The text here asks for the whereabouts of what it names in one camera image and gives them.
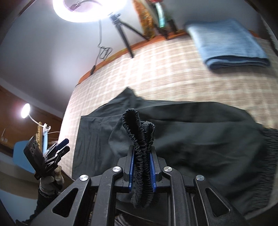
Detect gloved left hand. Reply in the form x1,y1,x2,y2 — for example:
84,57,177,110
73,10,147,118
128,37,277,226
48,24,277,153
40,166,65,195

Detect white ring light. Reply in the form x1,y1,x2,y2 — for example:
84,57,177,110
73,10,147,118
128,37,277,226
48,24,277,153
52,1,128,23

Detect black tripod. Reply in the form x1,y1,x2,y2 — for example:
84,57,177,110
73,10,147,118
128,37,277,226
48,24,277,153
108,13,150,59

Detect folded blue towel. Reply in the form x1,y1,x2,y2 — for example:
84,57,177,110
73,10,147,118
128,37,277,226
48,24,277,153
185,19,271,70

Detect dark green pants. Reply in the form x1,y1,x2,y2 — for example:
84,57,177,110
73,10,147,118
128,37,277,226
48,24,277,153
72,88,277,215

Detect orange patterned bed sheet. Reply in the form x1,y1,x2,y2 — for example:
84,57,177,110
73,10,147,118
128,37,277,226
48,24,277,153
77,29,261,85

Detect checkered beige bed cover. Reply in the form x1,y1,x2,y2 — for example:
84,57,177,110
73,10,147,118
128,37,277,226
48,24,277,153
59,35,277,176

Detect black power cable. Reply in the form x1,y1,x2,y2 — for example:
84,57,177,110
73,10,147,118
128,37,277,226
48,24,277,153
88,20,114,75

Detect white clip desk lamp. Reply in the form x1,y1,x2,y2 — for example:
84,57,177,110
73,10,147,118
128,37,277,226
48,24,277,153
20,103,51,154

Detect hanging colourful clothes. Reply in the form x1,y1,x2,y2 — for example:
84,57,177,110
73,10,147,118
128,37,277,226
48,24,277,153
132,0,178,39

